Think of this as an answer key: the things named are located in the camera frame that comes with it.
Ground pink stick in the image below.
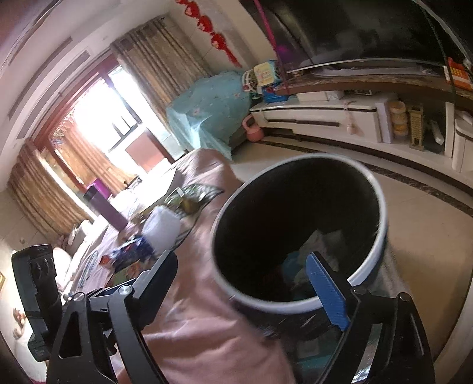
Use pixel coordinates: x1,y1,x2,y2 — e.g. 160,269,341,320
253,0,283,54

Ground green snack packet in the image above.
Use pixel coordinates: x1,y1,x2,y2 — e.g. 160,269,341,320
164,184,225,217

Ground white flat box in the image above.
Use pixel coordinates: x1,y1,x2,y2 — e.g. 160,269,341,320
296,90,344,103

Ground black cable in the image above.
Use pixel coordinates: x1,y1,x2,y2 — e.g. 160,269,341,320
420,0,458,102

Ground white television cabinet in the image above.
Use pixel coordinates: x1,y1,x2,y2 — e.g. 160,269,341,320
249,79,473,174

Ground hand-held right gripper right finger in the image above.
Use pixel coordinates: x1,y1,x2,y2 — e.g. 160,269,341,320
305,251,437,384

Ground yellow grater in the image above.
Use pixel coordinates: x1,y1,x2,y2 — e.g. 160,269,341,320
406,104,426,151

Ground blue snack packet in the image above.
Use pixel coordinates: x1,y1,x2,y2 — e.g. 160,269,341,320
111,237,155,267

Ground pink kettlebell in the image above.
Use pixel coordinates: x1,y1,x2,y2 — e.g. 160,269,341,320
242,114,264,143

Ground red hanging knot decoration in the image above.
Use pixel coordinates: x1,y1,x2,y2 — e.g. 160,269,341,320
175,0,242,68

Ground orange snack packet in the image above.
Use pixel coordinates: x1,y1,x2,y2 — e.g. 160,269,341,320
99,255,146,286

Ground white sofa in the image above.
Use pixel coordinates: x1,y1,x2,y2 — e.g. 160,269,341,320
52,221,108,296

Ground orange toy telephone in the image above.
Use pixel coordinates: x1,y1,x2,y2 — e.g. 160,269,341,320
445,56,473,90

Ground pink tablecloth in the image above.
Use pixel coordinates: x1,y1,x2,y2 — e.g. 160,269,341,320
70,149,296,384

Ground crumpled white paper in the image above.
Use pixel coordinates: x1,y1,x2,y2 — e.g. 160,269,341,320
297,228,351,274

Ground colourful toy basket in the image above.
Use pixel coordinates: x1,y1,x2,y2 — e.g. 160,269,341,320
242,61,291,105

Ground purple thermos bottle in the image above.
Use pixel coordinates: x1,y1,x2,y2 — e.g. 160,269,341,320
84,188,128,230

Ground black flat television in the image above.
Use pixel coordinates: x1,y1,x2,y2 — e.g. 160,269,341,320
259,0,462,71

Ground black white-rimmed trash bin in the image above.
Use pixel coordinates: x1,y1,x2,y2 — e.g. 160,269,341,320
211,152,389,340

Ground yellow round containers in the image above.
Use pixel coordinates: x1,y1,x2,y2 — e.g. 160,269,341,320
390,101,409,138

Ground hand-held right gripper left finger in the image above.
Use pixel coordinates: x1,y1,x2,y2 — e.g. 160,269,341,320
44,250,179,384

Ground beige patterned curtain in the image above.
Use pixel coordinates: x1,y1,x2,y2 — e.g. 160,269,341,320
7,142,93,237
111,17,212,150

